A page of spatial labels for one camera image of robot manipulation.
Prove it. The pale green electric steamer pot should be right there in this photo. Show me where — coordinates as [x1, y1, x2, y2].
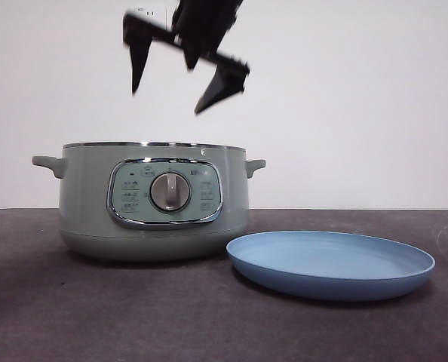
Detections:
[31, 141, 267, 263]

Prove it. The blue round plate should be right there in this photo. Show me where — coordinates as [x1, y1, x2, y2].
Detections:
[226, 230, 436, 302]

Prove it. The white wall power socket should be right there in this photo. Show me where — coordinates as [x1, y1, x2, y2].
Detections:
[134, 5, 168, 41]

